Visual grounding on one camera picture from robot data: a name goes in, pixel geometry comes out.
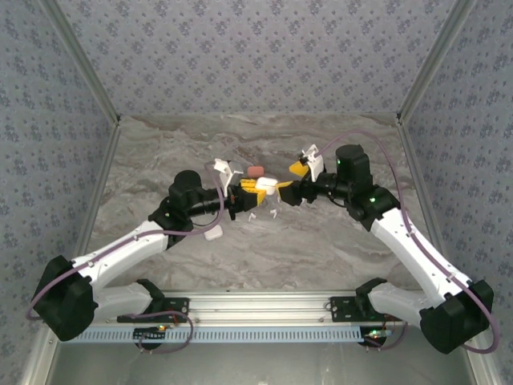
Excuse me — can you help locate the slotted white cable duct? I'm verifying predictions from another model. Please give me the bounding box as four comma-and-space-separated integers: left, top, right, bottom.
78, 326, 366, 345

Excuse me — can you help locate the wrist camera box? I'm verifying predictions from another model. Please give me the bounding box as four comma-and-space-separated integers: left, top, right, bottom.
298, 144, 324, 182
213, 158, 244, 189

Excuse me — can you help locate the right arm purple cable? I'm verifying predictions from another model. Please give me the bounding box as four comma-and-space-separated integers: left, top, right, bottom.
314, 130, 501, 355

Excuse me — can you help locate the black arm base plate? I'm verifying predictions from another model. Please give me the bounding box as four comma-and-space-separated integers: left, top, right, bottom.
329, 296, 404, 323
115, 297, 191, 324

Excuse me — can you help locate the small black controller board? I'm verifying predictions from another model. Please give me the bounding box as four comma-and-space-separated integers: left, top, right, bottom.
133, 325, 168, 351
362, 326, 396, 351

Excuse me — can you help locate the aluminium corner post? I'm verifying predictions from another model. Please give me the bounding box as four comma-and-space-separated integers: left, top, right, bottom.
395, 0, 480, 124
38, 0, 123, 124

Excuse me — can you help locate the wide aluminium mounting rail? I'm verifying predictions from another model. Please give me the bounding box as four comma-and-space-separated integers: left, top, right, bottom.
91, 292, 426, 325

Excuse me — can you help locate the grey metal lower panel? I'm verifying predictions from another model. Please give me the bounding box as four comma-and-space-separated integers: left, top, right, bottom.
43, 342, 482, 385

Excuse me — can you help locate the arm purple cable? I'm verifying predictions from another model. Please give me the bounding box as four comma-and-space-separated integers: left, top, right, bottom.
314, 130, 501, 355
26, 161, 226, 355

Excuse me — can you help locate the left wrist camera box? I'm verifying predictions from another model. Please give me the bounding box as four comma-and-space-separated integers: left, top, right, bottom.
213, 158, 244, 189

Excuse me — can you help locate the aluminium table side rail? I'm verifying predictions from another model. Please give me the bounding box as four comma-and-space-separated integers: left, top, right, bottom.
394, 115, 452, 278
70, 115, 123, 265

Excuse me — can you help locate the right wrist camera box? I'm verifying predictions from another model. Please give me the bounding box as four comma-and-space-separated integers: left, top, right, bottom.
298, 144, 324, 182

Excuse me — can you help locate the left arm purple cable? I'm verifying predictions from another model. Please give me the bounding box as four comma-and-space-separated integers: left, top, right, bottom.
26, 161, 226, 355

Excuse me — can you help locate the aluminium lower frame post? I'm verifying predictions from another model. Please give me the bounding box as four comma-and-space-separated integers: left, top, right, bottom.
460, 344, 504, 385
18, 338, 59, 385

